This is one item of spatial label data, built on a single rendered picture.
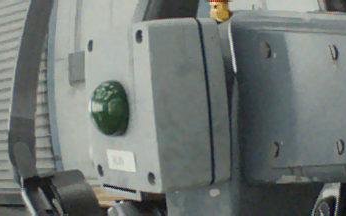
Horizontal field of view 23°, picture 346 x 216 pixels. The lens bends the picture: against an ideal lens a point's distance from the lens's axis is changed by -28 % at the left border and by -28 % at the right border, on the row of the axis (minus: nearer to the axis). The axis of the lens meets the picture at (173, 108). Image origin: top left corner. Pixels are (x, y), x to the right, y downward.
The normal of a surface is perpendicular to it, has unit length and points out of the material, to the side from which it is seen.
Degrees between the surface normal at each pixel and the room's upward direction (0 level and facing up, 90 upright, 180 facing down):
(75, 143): 90
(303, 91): 90
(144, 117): 90
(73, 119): 90
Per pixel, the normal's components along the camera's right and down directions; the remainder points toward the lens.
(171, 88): 0.54, 0.00
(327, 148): -0.84, 0.11
